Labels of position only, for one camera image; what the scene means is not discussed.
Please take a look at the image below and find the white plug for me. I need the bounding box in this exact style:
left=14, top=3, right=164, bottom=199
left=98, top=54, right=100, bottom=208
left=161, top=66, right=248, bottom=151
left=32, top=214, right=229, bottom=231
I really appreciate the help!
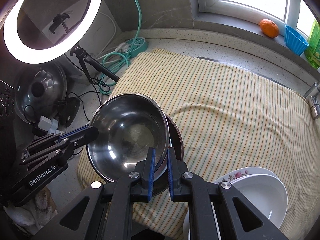
left=114, top=42, right=130, bottom=54

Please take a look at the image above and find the black tripod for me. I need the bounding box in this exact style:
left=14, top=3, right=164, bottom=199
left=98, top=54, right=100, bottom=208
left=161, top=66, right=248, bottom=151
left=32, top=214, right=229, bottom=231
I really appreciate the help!
left=70, top=45, right=119, bottom=83

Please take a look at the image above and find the large steel bowl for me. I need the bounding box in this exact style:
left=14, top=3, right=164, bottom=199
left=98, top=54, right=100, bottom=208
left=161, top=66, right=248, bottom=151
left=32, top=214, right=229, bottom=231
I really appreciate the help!
left=86, top=93, right=170, bottom=182

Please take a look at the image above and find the chrome faucet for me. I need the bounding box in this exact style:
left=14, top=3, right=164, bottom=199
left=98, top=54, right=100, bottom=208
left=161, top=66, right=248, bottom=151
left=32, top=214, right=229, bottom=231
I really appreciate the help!
left=303, top=81, right=320, bottom=120

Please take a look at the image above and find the white cable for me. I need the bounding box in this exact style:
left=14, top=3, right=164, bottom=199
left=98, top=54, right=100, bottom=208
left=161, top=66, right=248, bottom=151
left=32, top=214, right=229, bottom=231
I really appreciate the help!
left=96, top=11, right=118, bottom=58

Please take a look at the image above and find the teal power strip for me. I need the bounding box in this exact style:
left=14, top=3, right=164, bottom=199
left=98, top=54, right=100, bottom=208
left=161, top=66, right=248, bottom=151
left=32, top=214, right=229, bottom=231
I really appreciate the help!
left=124, top=37, right=149, bottom=58

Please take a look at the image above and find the white power adapter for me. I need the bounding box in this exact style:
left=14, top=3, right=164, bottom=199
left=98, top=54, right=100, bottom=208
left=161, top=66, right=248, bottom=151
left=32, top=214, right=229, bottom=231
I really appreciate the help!
left=37, top=116, right=63, bottom=134

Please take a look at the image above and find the green soap bottle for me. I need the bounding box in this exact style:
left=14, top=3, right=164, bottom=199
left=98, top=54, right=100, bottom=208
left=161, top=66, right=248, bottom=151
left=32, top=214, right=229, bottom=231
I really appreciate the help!
left=304, top=20, right=320, bottom=69

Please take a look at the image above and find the orange tangerine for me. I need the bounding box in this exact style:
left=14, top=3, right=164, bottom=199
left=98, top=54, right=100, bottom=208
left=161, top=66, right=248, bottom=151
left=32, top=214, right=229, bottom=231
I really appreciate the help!
left=259, top=19, right=279, bottom=38

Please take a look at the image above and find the glass pot lid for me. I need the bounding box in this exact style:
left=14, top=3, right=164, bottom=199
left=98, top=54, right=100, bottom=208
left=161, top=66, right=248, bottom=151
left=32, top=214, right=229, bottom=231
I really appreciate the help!
left=14, top=62, right=67, bottom=124

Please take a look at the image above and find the teal cable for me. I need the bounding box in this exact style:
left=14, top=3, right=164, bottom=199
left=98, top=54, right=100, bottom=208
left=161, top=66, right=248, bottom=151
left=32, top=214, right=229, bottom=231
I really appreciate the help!
left=97, top=0, right=143, bottom=95

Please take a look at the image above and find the black cable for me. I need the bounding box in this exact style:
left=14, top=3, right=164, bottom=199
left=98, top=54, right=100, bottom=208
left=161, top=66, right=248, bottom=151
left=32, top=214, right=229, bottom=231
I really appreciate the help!
left=23, top=77, right=112, bottom=123

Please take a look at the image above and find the ring light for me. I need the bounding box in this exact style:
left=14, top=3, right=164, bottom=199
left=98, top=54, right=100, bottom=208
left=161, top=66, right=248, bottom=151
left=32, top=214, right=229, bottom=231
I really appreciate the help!
left=3, top=0, right=102, bottom=64

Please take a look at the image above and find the white crumpled towel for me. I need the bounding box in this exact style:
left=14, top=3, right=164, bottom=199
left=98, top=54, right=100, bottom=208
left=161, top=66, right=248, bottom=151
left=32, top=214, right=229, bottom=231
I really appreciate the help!
left=4, top=187, right=57, bottom=235

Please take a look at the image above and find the blue plastic cup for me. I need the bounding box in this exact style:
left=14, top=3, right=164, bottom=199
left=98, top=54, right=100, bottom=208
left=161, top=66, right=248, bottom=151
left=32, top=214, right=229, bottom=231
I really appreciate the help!
left=284, top=25, right=309, bottom=56

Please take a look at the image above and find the red steel bowl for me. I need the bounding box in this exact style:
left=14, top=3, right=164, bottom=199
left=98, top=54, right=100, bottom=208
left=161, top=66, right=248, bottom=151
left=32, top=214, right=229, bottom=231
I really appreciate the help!
left=152, top=115, right=184, bottom=197

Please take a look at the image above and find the striped yellow cloth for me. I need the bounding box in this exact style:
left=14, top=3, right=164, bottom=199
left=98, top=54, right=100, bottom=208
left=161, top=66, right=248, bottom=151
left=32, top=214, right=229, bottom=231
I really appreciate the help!
left=76, top=48, right=313, bottom=240

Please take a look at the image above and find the small floral white plate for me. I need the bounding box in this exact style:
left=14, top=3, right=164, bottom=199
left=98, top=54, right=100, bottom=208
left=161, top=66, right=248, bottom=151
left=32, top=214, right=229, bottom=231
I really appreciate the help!
left=214, top=166, right=278, bottom=184

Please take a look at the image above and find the plain white plate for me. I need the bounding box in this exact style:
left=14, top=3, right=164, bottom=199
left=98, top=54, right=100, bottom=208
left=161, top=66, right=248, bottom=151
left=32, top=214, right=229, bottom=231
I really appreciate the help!
left=182, top=172, right=287, bottom=239

